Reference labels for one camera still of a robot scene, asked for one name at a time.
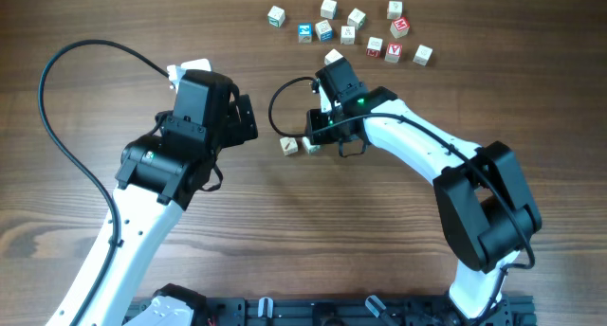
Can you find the blue P wooden block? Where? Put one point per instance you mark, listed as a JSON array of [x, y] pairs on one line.
[[332, 56]]

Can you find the green N wooden block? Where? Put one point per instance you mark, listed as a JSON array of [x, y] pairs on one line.
[[356, 18]]

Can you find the number four wooden block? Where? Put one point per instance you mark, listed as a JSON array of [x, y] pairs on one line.
[[394, 10]]

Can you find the dark blue number block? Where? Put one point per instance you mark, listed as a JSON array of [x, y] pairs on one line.
[[324, 30]]

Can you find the yellow-sided A wooden block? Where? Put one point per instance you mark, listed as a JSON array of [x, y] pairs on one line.
[[347, 35]]

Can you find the hammer picture wooden block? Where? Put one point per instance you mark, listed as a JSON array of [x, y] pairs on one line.
[[289, 145]]

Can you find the green V wooden block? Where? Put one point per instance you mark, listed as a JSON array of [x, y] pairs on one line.
[[309, 147]]

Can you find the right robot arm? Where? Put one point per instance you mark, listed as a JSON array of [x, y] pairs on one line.
[[486, 208]]

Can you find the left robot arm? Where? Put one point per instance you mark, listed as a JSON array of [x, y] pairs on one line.
[[159, 174]]

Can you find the green-sided corner wooden block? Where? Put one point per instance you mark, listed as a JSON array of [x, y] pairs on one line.
[[276, 16]]

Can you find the red M wooden block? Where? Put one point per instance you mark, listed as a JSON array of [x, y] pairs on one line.
[[400, 27]]

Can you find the light blue letter block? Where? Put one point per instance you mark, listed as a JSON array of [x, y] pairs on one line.
[[305, 33]]

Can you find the red-sided number eight block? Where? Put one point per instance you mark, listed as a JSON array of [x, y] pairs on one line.
[[374, 47]]

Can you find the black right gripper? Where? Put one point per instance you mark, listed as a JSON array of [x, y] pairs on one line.
[[320, 137]]

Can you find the red A wooden block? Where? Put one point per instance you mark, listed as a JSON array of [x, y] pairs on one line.
[[393, 53]]

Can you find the blue T wooden block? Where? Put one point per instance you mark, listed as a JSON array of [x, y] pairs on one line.
[[329, 9]]

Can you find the yellow-sided far right block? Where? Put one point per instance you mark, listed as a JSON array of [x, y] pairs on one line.
[[422, 55]]

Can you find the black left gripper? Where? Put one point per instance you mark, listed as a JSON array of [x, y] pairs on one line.
[[238, 133]]

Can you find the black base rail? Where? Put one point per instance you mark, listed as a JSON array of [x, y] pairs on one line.
[[410, 311]]

